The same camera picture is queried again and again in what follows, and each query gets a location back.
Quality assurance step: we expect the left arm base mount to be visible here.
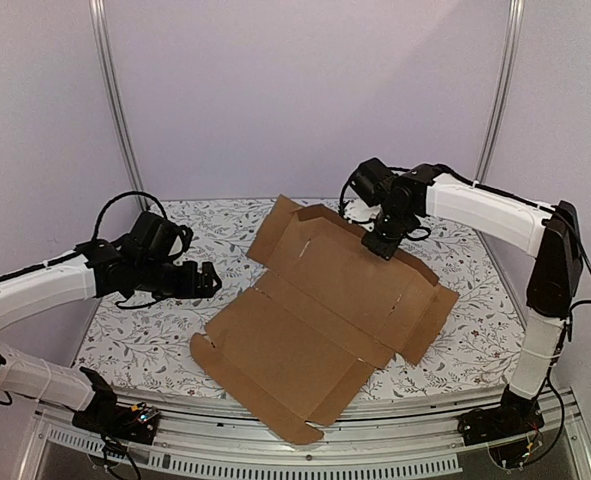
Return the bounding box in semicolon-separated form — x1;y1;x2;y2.
72;367;161;445

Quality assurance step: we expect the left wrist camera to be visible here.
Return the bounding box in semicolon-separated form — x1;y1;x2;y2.
167;225;194;262

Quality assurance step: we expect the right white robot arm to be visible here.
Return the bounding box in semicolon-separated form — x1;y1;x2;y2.
344;158;584;436

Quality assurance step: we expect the floral patterned table mat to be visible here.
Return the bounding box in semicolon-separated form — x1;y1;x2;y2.
75;199;524;401

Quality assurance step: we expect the brown cardboard box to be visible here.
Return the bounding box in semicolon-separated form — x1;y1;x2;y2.
190;196;458;445

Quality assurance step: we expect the left aluminium corner post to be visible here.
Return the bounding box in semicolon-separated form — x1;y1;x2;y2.
89;0;145;192

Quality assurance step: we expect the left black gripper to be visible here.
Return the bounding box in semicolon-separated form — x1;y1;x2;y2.
135;259;222;301

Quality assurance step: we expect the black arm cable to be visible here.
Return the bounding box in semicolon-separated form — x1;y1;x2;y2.
92;190;169;246
337;177;361;224

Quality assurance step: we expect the right aluminium corner post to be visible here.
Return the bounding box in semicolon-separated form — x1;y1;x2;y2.
475;0;525;183

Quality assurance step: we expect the aluminium front rail frame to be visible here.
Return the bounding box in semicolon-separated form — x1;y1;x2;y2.
14;388;591;479

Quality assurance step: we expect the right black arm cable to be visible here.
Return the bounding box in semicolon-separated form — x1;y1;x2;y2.
337;177;361;224

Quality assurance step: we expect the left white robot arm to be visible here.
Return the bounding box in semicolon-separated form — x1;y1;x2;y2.
0;212;222;434

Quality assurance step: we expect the aluminium corner post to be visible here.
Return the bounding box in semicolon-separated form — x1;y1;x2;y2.
475;0;525;183
89;0;145;192

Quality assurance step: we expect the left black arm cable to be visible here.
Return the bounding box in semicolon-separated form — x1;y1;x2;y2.
92;190;169;246

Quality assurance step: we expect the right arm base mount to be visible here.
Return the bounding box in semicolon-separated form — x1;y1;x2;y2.
457;387;544;470

